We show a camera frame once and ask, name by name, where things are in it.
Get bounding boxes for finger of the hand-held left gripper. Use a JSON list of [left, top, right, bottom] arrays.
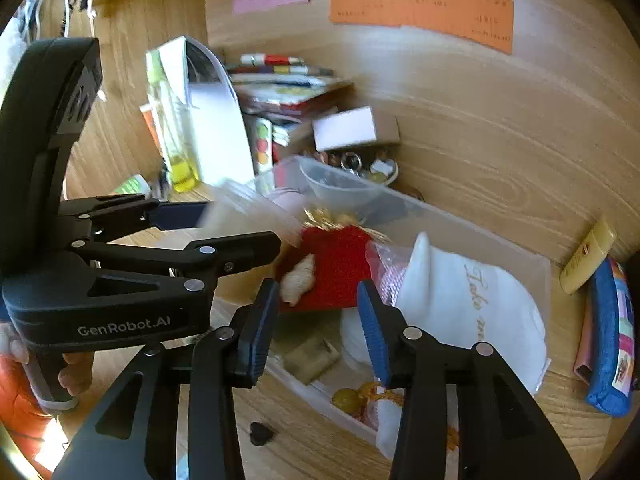
[[70, 231, 282, 281], [60, 194, 209, 241]]

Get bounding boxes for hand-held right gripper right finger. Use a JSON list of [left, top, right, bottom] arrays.
[[356, 280, 581, 480]]

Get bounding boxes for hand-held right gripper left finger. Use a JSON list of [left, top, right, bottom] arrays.
[[52, 278, 281, 480]]

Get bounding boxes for pink striped pouch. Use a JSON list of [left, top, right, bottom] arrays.
[[364, 240, 417, 307]]

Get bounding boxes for cream seashell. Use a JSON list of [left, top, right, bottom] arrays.
[[279, 253, 317, 306]]

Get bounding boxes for orange tassel charm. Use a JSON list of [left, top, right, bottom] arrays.
[[331, 381, 407, 420]]

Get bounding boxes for red velvet pouch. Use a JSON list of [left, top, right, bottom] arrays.
[[274, 207, 387, 314]]

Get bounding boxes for white cloth pouch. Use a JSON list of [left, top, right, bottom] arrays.
[[340, 232, 549, 461]]

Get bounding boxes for clear plastic storage box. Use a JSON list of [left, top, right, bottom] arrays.
[[155, 155, 554, 447]]

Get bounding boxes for wooden desktop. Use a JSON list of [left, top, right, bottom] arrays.
[[65, 110, 640, 480]]

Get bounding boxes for person's left hand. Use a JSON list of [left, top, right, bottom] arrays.
[[0, 324, 96, 397]]

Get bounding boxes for small wooden block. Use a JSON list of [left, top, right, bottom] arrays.
[[284, 336, 342, 384]]

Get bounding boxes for yellow-green bottle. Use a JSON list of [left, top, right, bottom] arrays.
[[145, 49, 199, 194]]

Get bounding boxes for orange box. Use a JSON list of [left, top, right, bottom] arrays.
[[139, 103, 164, 152]]

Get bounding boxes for small black heart piece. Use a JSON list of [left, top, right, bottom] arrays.
[[249, 422, 276, 447]]

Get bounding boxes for colourful dotted box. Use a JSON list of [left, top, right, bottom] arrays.
[[249, 115, 275, 174]]

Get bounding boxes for white bowl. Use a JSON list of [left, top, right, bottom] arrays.
[[299, 151, 400, 212]]

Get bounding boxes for stack of books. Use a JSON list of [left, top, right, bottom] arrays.
[[224, 52, 356, 147]]

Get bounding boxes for small white box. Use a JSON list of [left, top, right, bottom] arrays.
[[312, 106, 401, 152]]

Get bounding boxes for yellow tube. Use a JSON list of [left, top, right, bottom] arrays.
[[558, 219, 619, 295]]

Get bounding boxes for blue pencil case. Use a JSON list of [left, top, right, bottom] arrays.
[[574, 257, 640, 417]]

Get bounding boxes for orange paper note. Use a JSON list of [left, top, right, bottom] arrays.
[[329, 0, 515, 56]]

